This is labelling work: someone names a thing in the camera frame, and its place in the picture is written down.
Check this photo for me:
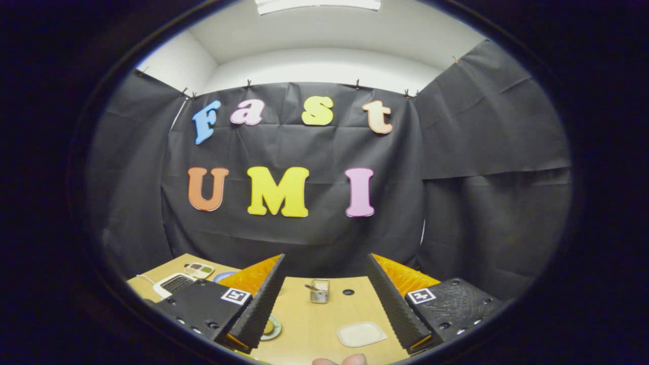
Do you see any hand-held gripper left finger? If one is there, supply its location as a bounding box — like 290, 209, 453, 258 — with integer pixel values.
151, 254, 286, 354

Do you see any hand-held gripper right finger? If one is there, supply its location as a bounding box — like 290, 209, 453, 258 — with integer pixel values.
366, 253, 506, 354

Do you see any pale green plate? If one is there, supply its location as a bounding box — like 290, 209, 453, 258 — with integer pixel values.
260, 314, 282, 341

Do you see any small white plate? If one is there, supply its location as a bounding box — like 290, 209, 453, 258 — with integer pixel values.
337, 321, 388, 348

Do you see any white divided condiment tray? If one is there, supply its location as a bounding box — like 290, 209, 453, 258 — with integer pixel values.
184, 263, 215, 279

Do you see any white toaster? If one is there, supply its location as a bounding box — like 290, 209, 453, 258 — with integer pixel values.
153, 273, 197, 300

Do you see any ceiling light panel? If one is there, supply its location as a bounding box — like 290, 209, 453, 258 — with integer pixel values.
255, 0, 382, 15

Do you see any wire mesh utensil holder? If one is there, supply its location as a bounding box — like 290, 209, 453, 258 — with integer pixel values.
310, 279, 330, 304

